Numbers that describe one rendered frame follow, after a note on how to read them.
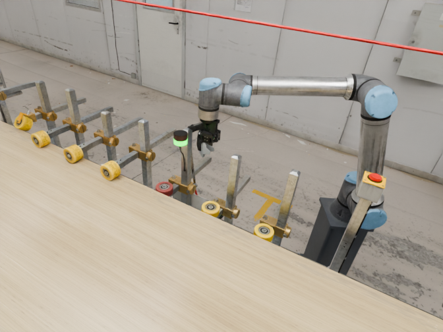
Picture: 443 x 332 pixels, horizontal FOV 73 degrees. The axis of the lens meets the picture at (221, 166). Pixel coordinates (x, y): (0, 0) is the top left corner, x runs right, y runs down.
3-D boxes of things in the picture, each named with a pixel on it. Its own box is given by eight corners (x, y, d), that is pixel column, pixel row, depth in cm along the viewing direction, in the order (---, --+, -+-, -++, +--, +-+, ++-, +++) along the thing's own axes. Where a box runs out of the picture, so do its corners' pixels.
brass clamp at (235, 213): (215, 203, 148) (216, 195, 145) (240, 214, 143) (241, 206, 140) (209, 211, 143) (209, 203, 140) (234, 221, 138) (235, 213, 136)
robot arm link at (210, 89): (222, 84, 118) (197, 82, 118) (219, 113, 125) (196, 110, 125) (223, 77, 126) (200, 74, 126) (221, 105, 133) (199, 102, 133)
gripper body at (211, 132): (211, 147, 134) (213, 123, 127) (195, 141, 137) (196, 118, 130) (219, 141, 139) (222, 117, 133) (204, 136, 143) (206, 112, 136)
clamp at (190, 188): (174, 182, 155) (174, 174, 152) (196, 191, 150) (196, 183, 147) (167, 187, 151) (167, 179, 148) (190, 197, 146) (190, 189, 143)
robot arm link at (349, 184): (359, 193, 180) (370, 168, 170) (369, 212, 166) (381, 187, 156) (334, 190, 180) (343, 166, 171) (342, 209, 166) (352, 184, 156)
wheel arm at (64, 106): (83, 101, 204) (82, 96, 202) (86, 101, 203) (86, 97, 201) (32, 118, 177) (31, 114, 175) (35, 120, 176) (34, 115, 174)
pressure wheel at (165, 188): (163, 196, 148) (163, 178, 142) (177, 203, 145) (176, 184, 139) (153, 205, 142) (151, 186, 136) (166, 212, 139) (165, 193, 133)
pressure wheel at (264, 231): (247, 243, 127) (251, 224, 121) (264, 239, 130) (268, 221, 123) (255, 257, 121) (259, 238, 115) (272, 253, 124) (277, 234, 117)
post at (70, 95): (85, 161, 186) (70, 87, 159) (89, 163, 185) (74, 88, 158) (80, 164, 183) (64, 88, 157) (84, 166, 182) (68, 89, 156)
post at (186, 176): (184, 207, 159) (185, 126, 132) (190, 209, 158) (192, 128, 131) (180, 211, 156) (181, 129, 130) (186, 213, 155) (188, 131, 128)
